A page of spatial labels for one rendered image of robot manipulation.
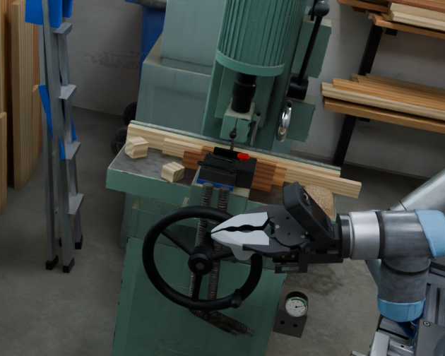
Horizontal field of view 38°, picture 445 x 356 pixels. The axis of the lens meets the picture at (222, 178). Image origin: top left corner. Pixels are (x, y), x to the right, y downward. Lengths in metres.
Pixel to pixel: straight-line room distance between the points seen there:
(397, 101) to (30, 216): 2.02
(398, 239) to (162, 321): 1.03
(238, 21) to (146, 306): 0.83
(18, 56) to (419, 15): 1.99
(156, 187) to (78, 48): 2.61
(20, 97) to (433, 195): 2.32
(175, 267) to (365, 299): 1.42
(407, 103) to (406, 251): 2.74
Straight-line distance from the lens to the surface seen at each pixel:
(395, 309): 1.11
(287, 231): 1.01
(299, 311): 1.76
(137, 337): 1.98
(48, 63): 2.44
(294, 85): 1.83
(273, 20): 1.59
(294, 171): 1.79
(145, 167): 1.73
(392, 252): 1.04
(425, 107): 3.77
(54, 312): 2.62
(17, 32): 3.07
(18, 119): 3.21
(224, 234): 1.01
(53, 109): 2.49
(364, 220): 1.02
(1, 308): 2.64
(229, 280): 1.80
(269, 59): 1.63
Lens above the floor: 1.69
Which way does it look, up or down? 27 degrees down
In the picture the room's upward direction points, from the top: 12 degrees clockwise
